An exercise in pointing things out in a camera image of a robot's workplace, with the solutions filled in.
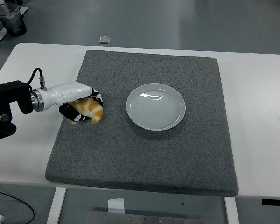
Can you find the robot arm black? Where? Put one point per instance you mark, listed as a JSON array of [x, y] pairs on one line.
[[7, 98]]

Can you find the black table control panel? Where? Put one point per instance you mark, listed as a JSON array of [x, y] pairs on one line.
[[275, 202]]

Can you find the croissant bread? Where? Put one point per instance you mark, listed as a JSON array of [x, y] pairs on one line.
[[96, 112]]

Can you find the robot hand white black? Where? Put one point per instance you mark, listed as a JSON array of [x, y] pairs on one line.
[[65, 93]]

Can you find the white table leg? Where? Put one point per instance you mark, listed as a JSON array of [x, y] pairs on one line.
[[56, 206], [231, 211]]

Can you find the dark bin with liner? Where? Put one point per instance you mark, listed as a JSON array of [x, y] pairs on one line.
[[12, 19]]

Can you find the white round plate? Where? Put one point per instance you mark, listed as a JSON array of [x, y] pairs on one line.
[[155, 107]]

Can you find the small silver floor plate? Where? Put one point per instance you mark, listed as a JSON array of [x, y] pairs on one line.
[[105, 40]]

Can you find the grey square mat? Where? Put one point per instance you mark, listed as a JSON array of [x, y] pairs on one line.
[[142, 149]]

